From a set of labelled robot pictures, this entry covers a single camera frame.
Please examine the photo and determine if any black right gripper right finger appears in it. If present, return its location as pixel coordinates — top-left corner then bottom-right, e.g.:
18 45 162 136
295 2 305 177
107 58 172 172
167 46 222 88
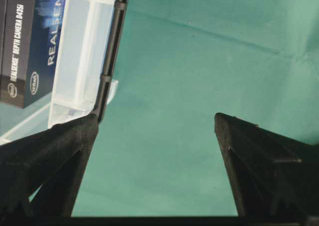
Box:
214 113 319 218

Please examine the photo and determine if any clear plastic storage case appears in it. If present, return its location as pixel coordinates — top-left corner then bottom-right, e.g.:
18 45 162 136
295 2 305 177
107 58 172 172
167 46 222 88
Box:
0 0 116 144

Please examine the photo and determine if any black cable with clips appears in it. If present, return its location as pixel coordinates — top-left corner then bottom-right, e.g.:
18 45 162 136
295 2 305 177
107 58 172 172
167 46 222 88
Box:
93 0 131 124

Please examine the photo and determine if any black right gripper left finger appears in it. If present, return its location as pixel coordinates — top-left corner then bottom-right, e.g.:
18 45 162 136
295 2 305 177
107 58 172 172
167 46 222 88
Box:
0 114 99 219

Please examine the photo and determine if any black RealSense box bottom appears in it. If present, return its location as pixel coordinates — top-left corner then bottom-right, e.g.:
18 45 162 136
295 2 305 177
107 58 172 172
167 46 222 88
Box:
0 0 66 109

